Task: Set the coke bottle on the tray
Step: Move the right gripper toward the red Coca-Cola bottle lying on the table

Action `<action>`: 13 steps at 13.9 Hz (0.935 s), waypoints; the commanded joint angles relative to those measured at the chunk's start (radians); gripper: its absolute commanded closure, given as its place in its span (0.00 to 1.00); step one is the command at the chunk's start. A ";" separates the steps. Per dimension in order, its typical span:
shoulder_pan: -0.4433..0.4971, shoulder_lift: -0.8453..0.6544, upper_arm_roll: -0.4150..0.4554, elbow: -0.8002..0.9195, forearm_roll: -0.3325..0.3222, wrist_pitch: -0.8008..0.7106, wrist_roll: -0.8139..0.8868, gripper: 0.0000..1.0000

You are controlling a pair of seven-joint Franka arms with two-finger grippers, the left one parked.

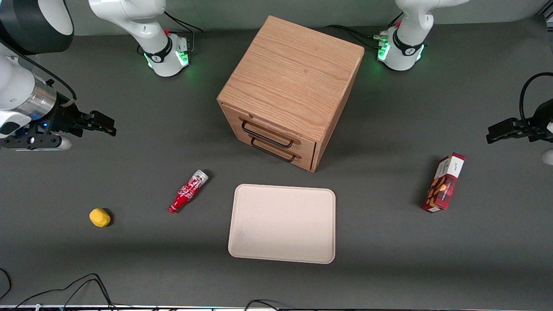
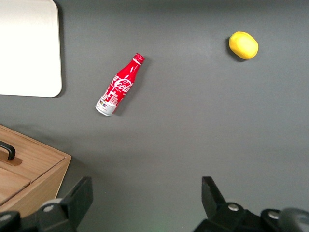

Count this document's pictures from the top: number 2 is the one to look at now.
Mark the red coke bottle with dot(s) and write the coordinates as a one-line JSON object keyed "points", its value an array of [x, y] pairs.
{"points": [[118, 89]]}

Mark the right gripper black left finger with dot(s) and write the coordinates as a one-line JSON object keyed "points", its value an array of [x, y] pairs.
{"points": [[72, 205]]}

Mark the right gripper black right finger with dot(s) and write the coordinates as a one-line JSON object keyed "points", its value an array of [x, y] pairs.
{"points": [[217, 212]]}

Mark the wooden drawer cabinet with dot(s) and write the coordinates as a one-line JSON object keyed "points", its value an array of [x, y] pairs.
{"points": [[41, 164]]}

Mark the yellow lemon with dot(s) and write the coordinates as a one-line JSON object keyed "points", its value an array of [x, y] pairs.
{"points": [[243, 45]]}

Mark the beige rectangular tray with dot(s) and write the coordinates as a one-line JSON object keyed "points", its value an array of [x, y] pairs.
{"points": [[29, 48]]}

